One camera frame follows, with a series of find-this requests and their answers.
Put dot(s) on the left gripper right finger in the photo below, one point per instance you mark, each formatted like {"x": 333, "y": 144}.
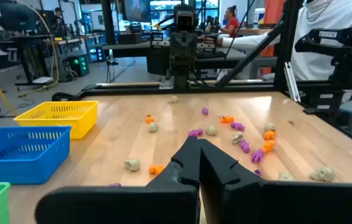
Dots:
{"x": 225, "y": 186}

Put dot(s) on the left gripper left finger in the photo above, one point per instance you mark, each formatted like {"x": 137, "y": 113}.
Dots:
{"x": 175, "y": 186}

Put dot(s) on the orange plastic Halloween figure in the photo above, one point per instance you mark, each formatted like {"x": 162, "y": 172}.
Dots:
{"x": 268, "y": 146}
{"x": 269, "y": 134}
{"x": 149, "y": 119}
{"x": 156, "y": 169}
{"x": 226, "y": 119}

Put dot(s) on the person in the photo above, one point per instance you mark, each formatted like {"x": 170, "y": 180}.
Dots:
{"x": 231, "y": 25}
{"x": 58, "y": 21}
{"x": 319, "y": 31}

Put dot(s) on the gray work table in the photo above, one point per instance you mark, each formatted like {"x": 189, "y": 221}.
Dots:
{"x": 126, "y": 46}

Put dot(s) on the computer with green lights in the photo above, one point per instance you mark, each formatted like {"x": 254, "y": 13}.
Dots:
{"x": 79, "y": 65}

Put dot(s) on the yellow plastic basket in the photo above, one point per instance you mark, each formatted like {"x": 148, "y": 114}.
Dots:
{"x": 79, "y": 119}

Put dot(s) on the blue plastic basket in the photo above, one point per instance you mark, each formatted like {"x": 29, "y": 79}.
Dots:
{"x": 23, "y": 168}

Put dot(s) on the black monitor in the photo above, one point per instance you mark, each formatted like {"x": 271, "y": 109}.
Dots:
{"x": 17, "y": 15}

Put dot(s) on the silver mounting bracket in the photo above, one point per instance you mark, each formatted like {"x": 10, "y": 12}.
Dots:
{"x": 291, "y": 81}

